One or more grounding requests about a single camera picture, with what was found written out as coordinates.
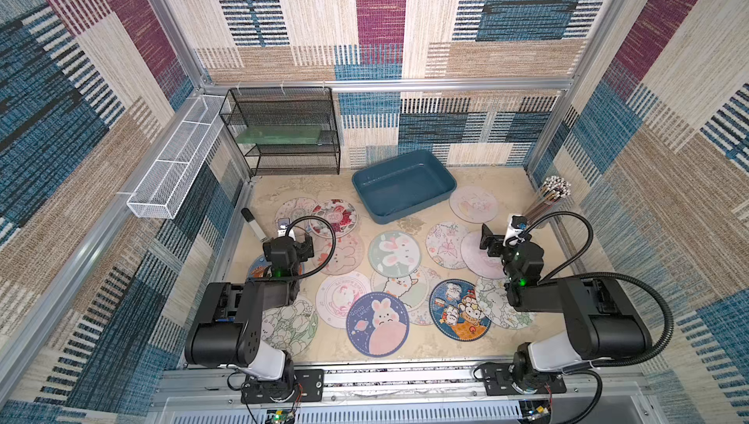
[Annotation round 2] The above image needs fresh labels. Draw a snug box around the green bunny coaster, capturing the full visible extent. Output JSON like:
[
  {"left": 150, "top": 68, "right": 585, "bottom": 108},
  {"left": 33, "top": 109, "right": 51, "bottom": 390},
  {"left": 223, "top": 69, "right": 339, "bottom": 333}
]
[{"left": 368, "top": 230, "right": 421, "bottom": 278}]

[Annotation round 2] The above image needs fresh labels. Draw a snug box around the white alpaca coaster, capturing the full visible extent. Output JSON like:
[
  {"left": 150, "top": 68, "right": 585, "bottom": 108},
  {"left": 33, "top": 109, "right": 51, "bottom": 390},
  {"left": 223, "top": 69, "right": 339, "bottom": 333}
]
[{"left": 371, "top": 269, "right": 430, "bottom": 311}]

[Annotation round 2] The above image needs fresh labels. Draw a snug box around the navy pink bunny coaster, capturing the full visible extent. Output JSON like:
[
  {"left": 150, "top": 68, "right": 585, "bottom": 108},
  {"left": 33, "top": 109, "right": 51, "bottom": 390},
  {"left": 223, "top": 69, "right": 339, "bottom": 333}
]
[{"left": 345, "top": 293, "right": 410, "bottom": 358}]

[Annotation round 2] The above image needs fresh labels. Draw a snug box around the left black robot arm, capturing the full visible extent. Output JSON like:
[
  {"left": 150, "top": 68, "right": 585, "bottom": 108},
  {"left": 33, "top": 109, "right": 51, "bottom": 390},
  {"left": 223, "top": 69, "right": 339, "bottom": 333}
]
[{"left": 183, "top": 215, "right": 335, "bottom": 401}]

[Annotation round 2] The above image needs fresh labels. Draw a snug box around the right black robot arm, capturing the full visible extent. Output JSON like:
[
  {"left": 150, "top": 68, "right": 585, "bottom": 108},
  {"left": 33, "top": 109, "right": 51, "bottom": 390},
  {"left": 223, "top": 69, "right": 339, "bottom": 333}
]
[{"left": 479, "top": 213, "right": 675, "bottom": 394}]

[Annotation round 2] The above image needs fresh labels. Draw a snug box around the teal plastic storage box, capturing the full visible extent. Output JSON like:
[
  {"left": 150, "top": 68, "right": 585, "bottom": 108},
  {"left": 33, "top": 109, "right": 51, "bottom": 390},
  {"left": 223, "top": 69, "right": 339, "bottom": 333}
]
[{"left": 352, "top": 150, "right": 458, "bottom": 225}]

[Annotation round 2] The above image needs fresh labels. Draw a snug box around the white black marker pen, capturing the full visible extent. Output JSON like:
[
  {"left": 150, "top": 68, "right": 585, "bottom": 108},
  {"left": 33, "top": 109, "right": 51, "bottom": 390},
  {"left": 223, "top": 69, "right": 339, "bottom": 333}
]
[{"left": 241, "top": 208, "right": 268, "bottom": 243}]

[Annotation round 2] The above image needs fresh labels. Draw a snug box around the blue red car coaster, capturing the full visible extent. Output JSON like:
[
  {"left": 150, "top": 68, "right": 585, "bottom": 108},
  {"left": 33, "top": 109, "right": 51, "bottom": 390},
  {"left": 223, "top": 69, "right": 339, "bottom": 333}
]
[{"left": 247, "top": 255, "right": 271, "bottom": 279}]

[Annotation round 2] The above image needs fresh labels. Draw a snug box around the white green floral coaster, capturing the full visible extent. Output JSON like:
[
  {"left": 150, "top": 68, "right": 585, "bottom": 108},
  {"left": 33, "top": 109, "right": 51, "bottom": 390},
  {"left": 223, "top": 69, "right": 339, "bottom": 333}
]
[{"left": 475, "top": 278, "right": 536, "bottom": 330}]

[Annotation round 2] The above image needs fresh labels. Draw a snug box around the pale pastel cartoon coaster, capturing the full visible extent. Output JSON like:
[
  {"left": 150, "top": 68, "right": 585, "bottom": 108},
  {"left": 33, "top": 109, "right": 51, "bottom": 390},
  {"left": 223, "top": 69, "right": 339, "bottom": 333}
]
[{"left": 274, "top": 197, "right": 317, "bottom": 236}]

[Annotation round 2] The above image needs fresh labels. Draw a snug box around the pink bunny coaster right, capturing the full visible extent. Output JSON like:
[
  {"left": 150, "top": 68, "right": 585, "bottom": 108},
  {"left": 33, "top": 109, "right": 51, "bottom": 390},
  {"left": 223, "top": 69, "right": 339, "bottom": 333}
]
[{"left": 460, "top": 231, "right": 505, "bottom": 280}]

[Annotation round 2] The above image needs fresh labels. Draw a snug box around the red rose floral coaster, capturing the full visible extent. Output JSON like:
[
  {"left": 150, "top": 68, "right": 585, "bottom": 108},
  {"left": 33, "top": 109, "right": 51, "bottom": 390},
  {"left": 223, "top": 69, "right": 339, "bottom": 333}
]
[{"left": 309, "top": 199, "right": 359, "bottom": 239}]

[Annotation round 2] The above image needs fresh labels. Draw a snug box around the green peony outline coaster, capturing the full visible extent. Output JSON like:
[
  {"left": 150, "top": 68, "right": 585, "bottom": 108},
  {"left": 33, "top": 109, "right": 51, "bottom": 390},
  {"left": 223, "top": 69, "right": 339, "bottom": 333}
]
[{"left": 261, "top": 297, "right": 319, "bottom": 356}]

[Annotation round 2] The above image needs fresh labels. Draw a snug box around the pink cartoon coaster far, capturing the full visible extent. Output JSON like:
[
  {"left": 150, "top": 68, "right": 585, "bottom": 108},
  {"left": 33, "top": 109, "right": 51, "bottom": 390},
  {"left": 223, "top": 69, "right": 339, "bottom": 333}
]
[{"left": 449, "top": 186, "right": 499, "bottom": 224}]

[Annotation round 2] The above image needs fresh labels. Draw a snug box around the cup of patterned sticks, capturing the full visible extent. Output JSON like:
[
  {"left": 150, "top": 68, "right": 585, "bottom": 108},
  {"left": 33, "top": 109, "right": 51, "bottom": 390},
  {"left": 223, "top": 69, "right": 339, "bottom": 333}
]
[{"left": 523, "top": 176, "right": 572, "bottom": 225}]

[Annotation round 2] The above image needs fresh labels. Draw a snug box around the white pink butterfly coaster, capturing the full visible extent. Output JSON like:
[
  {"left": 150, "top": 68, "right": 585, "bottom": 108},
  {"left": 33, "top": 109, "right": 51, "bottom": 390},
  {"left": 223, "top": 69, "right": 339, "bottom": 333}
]
[{"left": 425, "top": 221, "right": 468, "bottom": 270}]

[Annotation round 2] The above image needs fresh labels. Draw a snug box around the blue cartoon animals coaster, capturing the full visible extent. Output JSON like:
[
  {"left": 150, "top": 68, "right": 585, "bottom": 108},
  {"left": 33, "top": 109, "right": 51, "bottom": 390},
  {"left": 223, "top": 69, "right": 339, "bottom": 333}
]
[{"left": 428, "top": 279, "right": 492, "bottom": 342}]

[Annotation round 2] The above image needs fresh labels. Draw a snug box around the white bear flower coaster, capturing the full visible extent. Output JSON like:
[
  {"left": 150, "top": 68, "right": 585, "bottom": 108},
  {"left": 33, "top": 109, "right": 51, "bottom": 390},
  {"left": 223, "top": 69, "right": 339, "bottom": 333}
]
[{"left": 409, "top": 267, "right": 443, "bottom": 326}]

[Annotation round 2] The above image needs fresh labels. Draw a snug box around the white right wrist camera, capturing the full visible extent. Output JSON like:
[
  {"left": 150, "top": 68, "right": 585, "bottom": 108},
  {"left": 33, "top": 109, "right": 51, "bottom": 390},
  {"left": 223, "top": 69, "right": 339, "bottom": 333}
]
[{"left": 503, "top": 215, "right": 529, "bottom": 247}]

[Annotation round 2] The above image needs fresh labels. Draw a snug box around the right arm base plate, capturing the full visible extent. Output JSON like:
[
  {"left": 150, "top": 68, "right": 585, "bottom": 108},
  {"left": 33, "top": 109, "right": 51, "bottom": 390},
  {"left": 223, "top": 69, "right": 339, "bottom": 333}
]
[{"left": 473, "top": 362, "right": 568, "bottom": 397}]

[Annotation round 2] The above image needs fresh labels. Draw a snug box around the black wire mesh shelf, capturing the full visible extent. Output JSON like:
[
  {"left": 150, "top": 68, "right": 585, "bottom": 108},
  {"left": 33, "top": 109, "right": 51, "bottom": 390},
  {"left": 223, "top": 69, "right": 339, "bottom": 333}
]
[{"left": 220, "top": 87, "right": 341, "bottom": 176}]

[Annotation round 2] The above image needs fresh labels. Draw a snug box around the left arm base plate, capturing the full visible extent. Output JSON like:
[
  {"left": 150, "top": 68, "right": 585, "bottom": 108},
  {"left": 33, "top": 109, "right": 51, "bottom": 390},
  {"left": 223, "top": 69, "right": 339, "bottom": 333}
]
[{"left": 240, "top": 369, "right": 325, "bottom": 404}]

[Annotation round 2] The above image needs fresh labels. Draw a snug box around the aluminium front rail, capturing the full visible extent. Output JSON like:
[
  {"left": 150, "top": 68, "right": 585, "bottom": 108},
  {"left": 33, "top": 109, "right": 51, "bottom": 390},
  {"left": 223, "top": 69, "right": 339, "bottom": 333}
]
[{"left": 146, "top": 358, "right": 657, "bottom": 414}]

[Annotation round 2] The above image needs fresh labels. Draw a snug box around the white wire mesh basket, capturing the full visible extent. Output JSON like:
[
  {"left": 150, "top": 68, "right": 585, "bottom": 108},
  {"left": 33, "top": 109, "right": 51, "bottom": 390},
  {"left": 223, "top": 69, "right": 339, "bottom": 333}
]
[{"left": 127, "top": 96, "right": 222, "bottom": 219}]

